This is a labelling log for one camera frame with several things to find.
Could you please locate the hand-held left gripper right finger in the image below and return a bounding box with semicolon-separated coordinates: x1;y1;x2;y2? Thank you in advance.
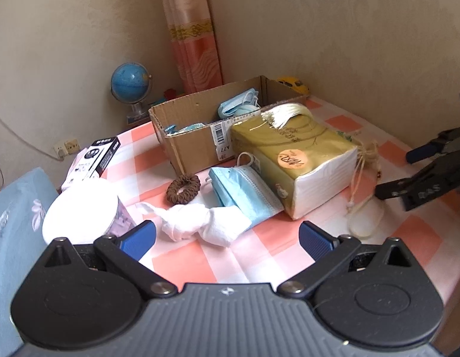
276;220;420;298

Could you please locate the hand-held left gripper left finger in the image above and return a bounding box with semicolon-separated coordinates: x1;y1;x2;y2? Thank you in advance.
44;220;178;300

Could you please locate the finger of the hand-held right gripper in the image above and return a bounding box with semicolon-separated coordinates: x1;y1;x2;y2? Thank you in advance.
375;149;460;211
406;126;460;164

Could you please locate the brown cardboard box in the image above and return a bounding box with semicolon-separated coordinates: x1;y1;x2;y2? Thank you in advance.
148;75;308;173

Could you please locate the blue face mask bundle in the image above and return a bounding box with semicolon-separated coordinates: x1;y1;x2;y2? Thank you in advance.
218;88;261;120

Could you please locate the pink checkered tablecloth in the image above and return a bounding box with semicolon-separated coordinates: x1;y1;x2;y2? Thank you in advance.
59;95;460;307

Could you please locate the clear plastic jar white lid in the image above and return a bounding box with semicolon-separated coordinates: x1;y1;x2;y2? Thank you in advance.
42;186;138;245

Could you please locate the brown scrunchie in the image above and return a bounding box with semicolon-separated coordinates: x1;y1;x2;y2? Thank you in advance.
167;174;201;205

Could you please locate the crumpled white tissue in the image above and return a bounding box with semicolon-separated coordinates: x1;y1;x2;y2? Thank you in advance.
135;201;253;248

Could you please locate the olive tissue pack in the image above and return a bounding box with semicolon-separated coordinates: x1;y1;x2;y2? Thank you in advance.
230;113;358;221

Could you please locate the black and white box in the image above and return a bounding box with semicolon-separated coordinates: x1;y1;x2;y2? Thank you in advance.
60;136;121;191

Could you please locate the blue floral pillow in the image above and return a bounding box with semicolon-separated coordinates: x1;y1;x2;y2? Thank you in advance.
0;167;64;357

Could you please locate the cream tassel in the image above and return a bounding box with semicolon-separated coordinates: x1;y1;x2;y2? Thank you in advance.
260;104;312;132

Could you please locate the yellow toy car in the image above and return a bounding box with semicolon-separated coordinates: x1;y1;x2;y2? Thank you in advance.
276;76;310;94

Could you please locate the blue desk globe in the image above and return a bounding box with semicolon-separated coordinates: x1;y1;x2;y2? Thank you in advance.
111;62;153;123

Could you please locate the pink patterned curtain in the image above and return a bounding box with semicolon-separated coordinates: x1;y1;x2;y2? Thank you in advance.
157;0;223;96

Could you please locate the white wall outlet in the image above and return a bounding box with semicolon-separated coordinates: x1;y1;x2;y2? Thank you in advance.
53;139;80;157

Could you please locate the white cable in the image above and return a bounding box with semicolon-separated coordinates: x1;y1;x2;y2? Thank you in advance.
0;108;64;160

